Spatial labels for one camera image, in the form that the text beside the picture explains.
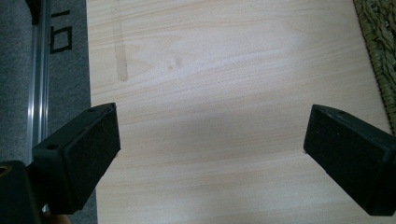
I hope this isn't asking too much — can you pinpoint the aluminium frame rail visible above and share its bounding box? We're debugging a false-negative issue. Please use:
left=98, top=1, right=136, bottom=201
left=26, top=0, right=52, bottom=166

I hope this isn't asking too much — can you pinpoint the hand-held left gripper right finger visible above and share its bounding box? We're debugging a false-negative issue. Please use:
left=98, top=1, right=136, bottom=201
left=303, top=104, right=396, bottom=217

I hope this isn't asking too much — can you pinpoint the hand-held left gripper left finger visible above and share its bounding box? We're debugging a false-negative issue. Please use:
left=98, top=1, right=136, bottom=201
left=31, top=102, right=121, bottom=216

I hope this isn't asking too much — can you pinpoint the woven straw mat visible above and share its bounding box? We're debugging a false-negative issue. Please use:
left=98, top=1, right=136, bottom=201
left=352, top=0, right=396, bottom=135

